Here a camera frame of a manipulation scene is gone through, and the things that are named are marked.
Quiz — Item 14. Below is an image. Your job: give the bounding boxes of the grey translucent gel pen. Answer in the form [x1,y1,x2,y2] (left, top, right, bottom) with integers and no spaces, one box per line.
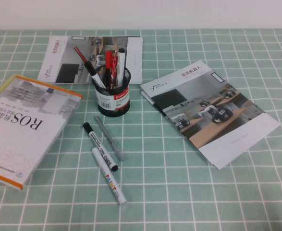
[94,115,127,162]

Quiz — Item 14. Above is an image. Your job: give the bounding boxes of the white printed marker black cap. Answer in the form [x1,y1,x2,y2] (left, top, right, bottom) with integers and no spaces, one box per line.
[82,122,119,172]

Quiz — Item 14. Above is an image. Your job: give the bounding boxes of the white paint marker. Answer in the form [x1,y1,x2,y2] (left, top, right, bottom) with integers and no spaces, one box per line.
[91,147,128,205]

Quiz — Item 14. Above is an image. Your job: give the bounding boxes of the black mesh pen holder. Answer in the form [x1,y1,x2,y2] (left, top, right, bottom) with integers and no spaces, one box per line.
[90,64,131,118]

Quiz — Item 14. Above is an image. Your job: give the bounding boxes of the red pen with clear clip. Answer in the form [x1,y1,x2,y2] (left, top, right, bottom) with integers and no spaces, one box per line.
[111,52,119,89]

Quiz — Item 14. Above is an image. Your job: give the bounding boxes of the white brochure underneath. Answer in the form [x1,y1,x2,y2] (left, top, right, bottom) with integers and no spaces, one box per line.
[140,89,222,170]

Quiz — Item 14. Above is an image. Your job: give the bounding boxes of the red marker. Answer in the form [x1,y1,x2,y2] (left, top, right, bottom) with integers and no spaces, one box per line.
[104,50,113,89]

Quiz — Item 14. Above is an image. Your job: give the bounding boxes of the black and white marker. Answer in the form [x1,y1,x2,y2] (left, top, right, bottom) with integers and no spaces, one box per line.
[84,61,107,89]

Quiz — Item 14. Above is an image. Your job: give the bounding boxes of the robot brochure with wooden desks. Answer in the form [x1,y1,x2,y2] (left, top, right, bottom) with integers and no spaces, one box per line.
[140,60,281,170]

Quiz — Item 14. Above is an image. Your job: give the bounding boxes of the thin red pencil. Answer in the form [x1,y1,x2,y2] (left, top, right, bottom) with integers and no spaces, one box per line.
[74,46,88,64]

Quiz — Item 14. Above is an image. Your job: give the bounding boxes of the robot brochure with dark screen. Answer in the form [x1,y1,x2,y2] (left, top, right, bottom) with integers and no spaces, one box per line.
[37,35,144,85]

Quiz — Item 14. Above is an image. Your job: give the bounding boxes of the green checked tablecloth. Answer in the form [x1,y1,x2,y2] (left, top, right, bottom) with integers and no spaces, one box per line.
[0,28,282,231]

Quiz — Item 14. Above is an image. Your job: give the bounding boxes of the white orange ROS book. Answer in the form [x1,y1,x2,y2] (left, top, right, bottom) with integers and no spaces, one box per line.
[0,75,84,191]

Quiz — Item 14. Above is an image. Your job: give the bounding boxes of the yellow covered book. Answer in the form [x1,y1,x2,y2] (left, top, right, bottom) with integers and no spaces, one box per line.
[0,73,18,106]

